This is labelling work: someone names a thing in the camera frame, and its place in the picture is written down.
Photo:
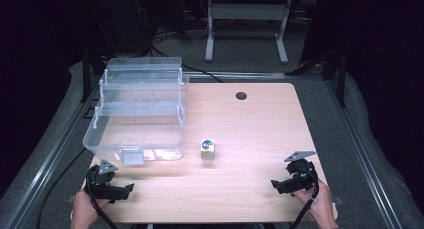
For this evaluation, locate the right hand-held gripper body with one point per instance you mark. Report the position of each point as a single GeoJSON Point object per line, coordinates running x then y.
{"type": "Point", "coordinates": [303, 175]}

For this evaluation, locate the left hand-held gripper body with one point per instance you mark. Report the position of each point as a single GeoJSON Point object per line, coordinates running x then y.
{"type": "Point", "coordinates": [98, 185]}

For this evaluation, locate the clear plastic tiered storage box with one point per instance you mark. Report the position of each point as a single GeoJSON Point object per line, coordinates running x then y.
{"type": "Point", "coordinates": [133, 135]}

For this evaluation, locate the small white printed cube box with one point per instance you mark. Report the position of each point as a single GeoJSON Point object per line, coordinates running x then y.
{"type": "Point", "coordinates": [207, 149]}

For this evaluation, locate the person's left hand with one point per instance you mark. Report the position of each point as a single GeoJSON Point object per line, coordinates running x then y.
{"type": "Point", "coordinates": [83, 210]}

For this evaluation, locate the person's right hand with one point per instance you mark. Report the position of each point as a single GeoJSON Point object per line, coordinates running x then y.
{"type": "Point", "coordinates": [321, 205]}

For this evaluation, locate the black slanted brace bar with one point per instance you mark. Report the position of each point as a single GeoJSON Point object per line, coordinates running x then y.
{"type": "Point", "coordinates": [313, 64]}

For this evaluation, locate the small metal floor bracket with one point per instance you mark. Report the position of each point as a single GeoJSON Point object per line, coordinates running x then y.
{"type": "Point", "coordinates": [338, 200]}

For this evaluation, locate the aluminium floor rail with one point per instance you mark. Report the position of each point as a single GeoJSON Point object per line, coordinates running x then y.
{"type": "Point", "coordinates": [363, 155]}
{"type": "Point", "coordinates": [40, 175]}
{"type": "Point", "coordinates": [240, 75]}

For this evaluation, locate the black upright post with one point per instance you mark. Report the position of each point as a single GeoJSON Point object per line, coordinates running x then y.
{"type": "Point", "coordinates": [86, 75]}
{"type": "Point", "coordinates": [341, 82]}

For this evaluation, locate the white metal table frame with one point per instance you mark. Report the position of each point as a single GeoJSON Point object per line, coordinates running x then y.
{"type": "Point", "coordinates": [246, 12]}

